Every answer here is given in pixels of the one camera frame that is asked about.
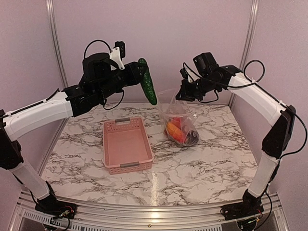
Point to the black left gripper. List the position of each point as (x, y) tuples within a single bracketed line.
[(133, 69)]

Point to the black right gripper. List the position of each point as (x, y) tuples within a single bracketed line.
[(185, 93)]

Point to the dark green cucumber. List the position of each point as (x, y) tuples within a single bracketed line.
[(147, 84)]

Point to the red bumpy fruit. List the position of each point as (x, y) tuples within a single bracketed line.
[(178, 121)]

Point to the clear zip top bag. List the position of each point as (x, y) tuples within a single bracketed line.
[(169, 107)]

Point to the orange yellow fruit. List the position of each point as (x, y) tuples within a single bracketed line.
[(175, 132)]

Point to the purple eggplant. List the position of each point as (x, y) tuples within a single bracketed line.
[(192, 138)]

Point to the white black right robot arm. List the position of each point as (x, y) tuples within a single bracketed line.
[(210, 76)]

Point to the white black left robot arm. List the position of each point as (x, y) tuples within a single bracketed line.
[(104, 75)]

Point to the pink perforated plastic basket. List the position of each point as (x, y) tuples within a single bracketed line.
[(126, 146)]

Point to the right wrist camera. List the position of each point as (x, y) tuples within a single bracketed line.
[(188, 74)]

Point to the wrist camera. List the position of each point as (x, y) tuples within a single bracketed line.
[(118, 52), (188, 74)]

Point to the rear aluminium table rail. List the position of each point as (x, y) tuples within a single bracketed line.
[(197, 103)]

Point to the aluminium table rail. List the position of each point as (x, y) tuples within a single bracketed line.
[(91, 216), (197, 103), (52, 145)]

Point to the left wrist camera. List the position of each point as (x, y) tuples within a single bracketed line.
[(118, 52)]

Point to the left aluminium table rail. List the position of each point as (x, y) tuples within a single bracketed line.
[(52, 145)]

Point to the left rear aluminium frame post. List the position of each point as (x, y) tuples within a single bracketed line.
[(56, 42)]

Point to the aluminium frame post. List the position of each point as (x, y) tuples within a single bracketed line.
[(56, 42), (252, 22)]

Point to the right rear aluminium frame post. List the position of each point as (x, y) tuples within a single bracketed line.
[(252, 22)]

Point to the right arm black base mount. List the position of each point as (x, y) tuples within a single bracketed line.
[(240, 210)]

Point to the front aluminium table rail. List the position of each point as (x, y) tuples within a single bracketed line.
[(91, 216)]

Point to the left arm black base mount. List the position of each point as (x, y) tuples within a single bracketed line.
[(59, 209)]

